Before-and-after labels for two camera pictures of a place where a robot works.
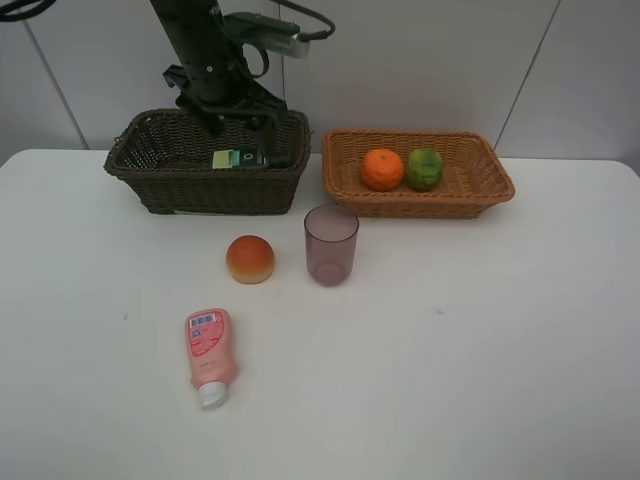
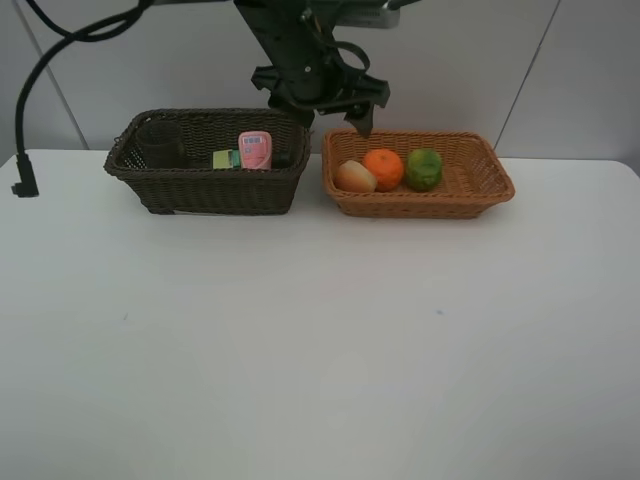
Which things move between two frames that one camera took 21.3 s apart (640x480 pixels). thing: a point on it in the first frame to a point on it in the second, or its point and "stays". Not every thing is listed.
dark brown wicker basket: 168,155 stays
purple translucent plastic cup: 331,235 to 161,143
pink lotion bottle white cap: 213,369 to 256,150
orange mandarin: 382,170 stays
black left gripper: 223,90 to 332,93
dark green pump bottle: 235,158 stays
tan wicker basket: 474,178 stays
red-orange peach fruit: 250,259 to 351,176
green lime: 424,168 stays
